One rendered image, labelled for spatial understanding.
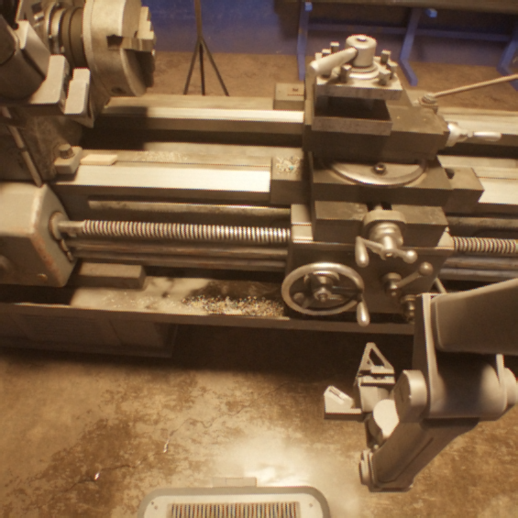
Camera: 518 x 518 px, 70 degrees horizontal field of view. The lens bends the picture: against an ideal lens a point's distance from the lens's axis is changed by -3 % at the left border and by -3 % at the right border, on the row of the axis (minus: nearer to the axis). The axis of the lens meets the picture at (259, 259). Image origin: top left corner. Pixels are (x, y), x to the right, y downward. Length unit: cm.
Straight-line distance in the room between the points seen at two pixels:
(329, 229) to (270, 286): 49
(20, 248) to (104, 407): 74
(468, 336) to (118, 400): 142
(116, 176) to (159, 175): 12
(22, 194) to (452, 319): 104
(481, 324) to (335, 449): 123
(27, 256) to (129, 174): 36
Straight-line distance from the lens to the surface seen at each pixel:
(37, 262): 121
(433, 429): 49
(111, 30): 106
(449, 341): 40
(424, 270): 96
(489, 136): 99
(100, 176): 113
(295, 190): 100
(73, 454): 163
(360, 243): 81
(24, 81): 53
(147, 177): 108
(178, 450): 153
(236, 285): 133
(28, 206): 114
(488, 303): 34
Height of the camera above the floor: 146
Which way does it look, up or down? 48 degrees down
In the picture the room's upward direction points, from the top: 1 degrees clockwise
